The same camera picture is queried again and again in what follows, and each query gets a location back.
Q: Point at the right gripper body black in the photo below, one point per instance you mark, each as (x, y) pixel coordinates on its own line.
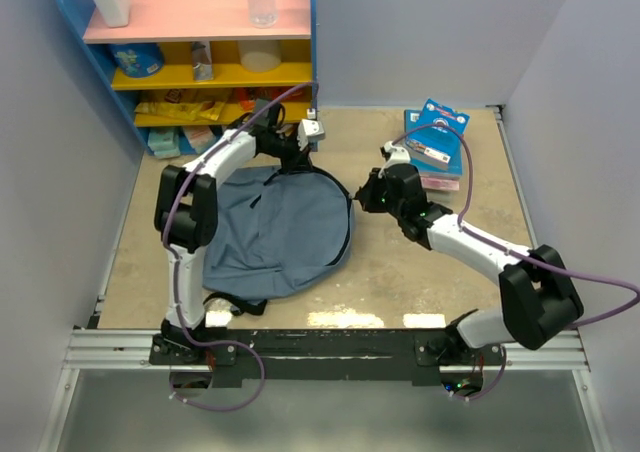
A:
(378, 198)

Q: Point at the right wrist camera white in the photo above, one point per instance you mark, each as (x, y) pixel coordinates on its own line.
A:
(394, 154)

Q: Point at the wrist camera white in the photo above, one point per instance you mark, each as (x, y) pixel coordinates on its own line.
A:
(309, 131)
(394, 154)

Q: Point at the blue snack cup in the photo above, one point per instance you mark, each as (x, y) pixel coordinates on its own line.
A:
(137, 60)

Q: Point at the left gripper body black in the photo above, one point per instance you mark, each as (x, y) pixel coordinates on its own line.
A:
(286, 149)

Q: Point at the aluminium rail frame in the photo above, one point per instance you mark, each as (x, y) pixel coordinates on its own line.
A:
(112, 399)

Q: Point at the blue illustrated book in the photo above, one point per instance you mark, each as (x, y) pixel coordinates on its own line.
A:
(437, 134)

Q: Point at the white round container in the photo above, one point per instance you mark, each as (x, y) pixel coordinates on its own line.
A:
(258, 56)

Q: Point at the blue grey backpack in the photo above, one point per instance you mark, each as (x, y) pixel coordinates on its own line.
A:
(278, 234)

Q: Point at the yellow snack bag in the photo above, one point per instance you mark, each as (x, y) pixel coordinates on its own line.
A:
(184, 104)

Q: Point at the pale green bottom book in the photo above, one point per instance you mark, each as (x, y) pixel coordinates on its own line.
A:
(440, 196)

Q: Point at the silver snack pouch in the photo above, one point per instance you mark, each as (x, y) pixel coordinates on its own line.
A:
(201, 59)

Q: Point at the pink white tissue pack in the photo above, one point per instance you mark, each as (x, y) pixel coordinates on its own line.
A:
(199, 137)

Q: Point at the pink book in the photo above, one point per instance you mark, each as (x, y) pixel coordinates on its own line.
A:
(440, 183)

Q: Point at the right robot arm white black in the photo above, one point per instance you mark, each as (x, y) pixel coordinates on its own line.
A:
(537, 299)

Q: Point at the blue wooden shelf unit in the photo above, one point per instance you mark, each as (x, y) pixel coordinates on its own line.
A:
(190, 64)

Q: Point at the orange snack pack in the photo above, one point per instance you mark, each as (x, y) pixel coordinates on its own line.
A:
(246, 97)

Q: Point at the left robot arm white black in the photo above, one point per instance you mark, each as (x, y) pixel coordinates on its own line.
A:
(186, 216)

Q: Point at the teal tissue packs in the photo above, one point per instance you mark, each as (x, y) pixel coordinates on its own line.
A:
(164, 142)

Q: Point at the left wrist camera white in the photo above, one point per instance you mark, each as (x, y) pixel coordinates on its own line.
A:
(309, 131)

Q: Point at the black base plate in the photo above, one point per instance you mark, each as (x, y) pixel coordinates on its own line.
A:
(422, 357)

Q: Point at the blue barcode book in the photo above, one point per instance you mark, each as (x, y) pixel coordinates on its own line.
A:
(440, 167)

